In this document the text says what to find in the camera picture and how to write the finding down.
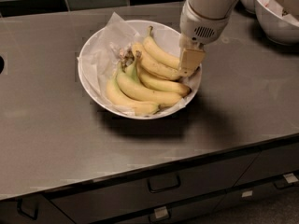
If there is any right drawer handle with label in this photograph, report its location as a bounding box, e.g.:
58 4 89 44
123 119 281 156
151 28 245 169
274 173 299 190

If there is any large white bowl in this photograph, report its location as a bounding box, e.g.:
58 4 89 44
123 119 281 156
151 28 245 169
77 19 203 120

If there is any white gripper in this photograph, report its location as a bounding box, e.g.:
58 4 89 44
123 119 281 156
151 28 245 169
178 2 229 76

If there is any paper in right bowl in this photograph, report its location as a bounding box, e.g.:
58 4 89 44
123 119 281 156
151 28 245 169
265 0 299 26

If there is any lower drawer handle with label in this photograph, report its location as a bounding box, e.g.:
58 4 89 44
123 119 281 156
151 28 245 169
149 206 171 224

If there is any white bowl far back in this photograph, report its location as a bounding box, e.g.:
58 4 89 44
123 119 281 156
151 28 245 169
240 0 255 14

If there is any drawer handle with label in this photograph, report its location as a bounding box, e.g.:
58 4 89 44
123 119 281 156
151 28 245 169
274 173 299 190
149 206 171 224

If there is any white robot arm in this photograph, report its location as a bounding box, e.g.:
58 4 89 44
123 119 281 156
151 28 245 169
178 0 299 77

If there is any left drawer handle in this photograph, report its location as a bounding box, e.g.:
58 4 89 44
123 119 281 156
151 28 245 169
17 198 39 221

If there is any white drawer label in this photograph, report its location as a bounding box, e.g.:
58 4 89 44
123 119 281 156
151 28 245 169
241 190 253 198

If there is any white bowl at right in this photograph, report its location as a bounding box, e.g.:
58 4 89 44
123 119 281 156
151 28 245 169
254 0 299 45

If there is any middle drawer handle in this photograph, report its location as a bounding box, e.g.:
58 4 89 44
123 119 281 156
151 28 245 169
147 174 181 193

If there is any white paper liner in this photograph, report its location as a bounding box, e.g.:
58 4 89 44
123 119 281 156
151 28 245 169
77 11 200 117

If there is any yellow banana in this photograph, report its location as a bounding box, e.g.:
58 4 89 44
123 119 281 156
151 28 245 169
106 63 159 116
142 25 195 78
137 66 191 97
132 42 180 80
116 50 183 108

